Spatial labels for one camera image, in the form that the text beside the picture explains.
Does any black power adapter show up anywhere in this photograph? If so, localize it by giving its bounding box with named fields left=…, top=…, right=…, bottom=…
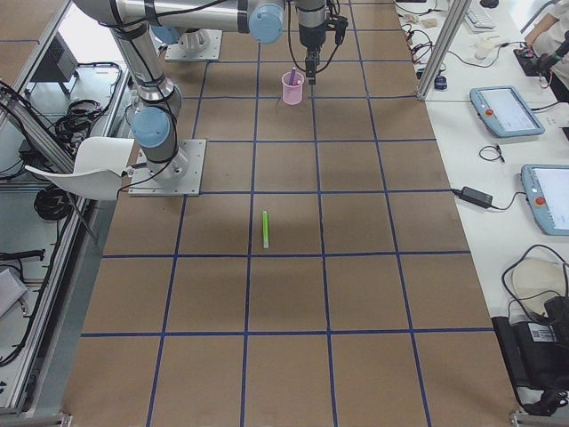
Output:
left=460, top=187, right=493, bottom=209

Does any green highlighter pen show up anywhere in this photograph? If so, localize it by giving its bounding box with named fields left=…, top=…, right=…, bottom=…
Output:
left=261, top=210, right=269, bottom=249

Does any small blue device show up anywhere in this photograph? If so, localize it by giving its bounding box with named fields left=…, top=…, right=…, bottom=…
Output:
left=434, top=75, right=448, bottom=91

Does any teach pendant near post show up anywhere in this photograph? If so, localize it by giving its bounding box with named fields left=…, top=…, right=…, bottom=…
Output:
left=469, top=85, right=545, bottom=138

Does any white keyboard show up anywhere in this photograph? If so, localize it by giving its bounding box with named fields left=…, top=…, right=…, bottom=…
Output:
left=464, top=1, right=496, bottom=33

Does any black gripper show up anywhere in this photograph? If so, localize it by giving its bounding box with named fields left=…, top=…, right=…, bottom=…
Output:
left=295, top=0, right=348, bottom=85

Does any aluminium frame post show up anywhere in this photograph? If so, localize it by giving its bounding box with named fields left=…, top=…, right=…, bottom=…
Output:
left=416, top=0, right=471, bottom=101

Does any pink mesh cup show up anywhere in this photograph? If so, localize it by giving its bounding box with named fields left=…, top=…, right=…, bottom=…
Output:
left=281, top=71, right=304, bottom=105

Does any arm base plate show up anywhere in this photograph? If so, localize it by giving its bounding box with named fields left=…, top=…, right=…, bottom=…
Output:
left=165, top=29, right=222, bottom=62
left=127, top=140, right=207, bottom=197

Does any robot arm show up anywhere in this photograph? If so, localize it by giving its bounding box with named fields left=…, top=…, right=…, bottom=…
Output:
left=75, top=1, right=284, bottom=181
left=145, top=1, right=349, bottom=85

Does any purple highlighter pen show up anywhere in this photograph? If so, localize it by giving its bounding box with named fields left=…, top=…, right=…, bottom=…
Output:
left=288, top=68, right=299, bottom=86

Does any white plastic chair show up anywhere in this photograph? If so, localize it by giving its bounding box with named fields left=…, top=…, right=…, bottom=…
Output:
left=25, top=136, right=134, bottom=200

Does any white paper cup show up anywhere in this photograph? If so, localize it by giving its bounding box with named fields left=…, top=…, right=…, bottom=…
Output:
left=474, top=39, right=495, bottom=60

